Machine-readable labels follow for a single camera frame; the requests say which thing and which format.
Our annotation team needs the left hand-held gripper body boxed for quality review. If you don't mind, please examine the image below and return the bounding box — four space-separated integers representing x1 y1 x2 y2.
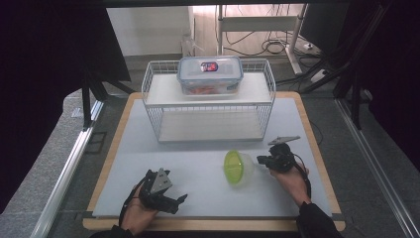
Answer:
138 167 180 215

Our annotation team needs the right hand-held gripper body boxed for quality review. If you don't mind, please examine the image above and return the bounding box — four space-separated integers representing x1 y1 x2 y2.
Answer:
266 135 302 174

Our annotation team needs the round container green lid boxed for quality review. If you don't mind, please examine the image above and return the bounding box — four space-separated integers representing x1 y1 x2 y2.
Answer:
223 150 256 186

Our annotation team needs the white wire shelf rack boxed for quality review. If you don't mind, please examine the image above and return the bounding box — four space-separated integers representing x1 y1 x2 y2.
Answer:
141 59 277 144

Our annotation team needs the clear food container blue-rimmed lid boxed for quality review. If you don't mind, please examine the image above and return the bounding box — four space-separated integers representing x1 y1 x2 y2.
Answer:
175 55 245 97

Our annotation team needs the person's right hand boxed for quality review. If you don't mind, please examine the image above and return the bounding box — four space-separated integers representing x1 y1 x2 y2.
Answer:
268 163 312 208

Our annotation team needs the person's left hand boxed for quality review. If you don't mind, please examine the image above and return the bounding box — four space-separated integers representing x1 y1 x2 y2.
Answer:
119 184 160 236

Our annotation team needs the grey table mat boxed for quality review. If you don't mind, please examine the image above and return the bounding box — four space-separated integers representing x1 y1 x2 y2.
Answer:
92 97 333 219

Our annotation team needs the white power strip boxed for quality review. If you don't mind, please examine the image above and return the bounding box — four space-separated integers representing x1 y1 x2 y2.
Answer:
309 67 330 84

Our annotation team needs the black metal stand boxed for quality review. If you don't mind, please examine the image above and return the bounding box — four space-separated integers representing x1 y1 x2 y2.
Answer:
298 3 392 131
79 67 136 131

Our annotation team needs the clear plastic bottle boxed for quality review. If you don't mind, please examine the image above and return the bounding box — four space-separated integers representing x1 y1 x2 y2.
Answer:
180 33 205 62

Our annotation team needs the dark monitor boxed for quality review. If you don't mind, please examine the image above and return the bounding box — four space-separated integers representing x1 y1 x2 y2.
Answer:
298 3 352 55

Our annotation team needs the dark curtain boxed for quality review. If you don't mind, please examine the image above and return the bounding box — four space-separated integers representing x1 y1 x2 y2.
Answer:
0 0 132 214
358 0 420 173

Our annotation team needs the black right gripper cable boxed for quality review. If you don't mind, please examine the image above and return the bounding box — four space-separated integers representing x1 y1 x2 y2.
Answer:
292 153 313 200

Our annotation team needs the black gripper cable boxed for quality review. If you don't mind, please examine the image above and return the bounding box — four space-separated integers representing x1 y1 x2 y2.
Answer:
118 175 150 229
292 153 313 200

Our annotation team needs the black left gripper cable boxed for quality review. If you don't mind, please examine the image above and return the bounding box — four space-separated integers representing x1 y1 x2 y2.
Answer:
118 175 150 229

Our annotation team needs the aluminium rail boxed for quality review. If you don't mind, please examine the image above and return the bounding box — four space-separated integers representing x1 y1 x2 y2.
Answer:
334 97 420 238
31 99 105 238

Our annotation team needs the tangle of black floor cables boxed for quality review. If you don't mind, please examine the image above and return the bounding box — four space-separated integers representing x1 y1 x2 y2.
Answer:
224 29 300 58

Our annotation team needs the white desk frame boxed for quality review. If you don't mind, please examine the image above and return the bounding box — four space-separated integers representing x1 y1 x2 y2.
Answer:
216 3 309 76

